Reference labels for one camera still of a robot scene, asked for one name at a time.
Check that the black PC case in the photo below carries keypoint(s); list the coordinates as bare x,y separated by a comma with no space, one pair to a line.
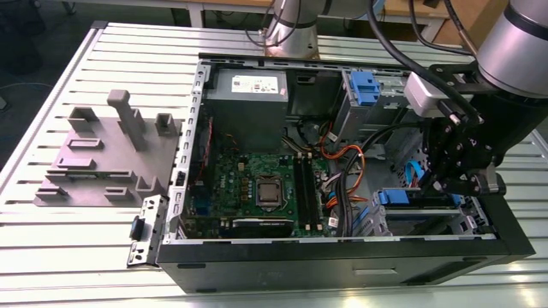
298,256

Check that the green RAM stick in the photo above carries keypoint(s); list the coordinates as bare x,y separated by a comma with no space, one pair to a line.
85,175

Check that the hard disk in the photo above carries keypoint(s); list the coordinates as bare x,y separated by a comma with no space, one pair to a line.
393,197

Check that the green motherboard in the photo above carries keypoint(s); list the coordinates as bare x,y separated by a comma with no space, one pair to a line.
273,160

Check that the wooden desk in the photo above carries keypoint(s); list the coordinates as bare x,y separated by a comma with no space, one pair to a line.
400,6

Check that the silver CPU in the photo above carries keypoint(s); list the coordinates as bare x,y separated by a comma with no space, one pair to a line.
268,192

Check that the blue plastic drive latch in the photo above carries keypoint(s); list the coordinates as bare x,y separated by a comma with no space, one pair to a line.
364,86

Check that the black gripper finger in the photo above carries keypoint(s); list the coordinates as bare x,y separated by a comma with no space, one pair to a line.
470,184
445,150

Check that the grey power supply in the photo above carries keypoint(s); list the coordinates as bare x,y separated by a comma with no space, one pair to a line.
244,125

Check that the white metal desk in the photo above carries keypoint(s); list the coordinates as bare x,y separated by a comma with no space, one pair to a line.
193,17

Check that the black graphics card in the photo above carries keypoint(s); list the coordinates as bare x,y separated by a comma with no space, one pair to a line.
261,226

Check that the silver optical drive cage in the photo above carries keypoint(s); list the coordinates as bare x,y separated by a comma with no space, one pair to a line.
357,122

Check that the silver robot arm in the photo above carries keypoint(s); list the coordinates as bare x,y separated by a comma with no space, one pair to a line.
517,48

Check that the silver disk bay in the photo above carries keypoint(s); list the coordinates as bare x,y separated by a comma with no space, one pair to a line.
428,211

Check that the grey parts rack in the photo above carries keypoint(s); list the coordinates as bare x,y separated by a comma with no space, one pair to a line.
124,160

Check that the black RAM slot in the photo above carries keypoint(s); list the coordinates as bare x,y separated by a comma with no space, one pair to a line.
314,195
300,192

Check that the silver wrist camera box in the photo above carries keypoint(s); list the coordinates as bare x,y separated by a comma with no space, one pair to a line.
424,93

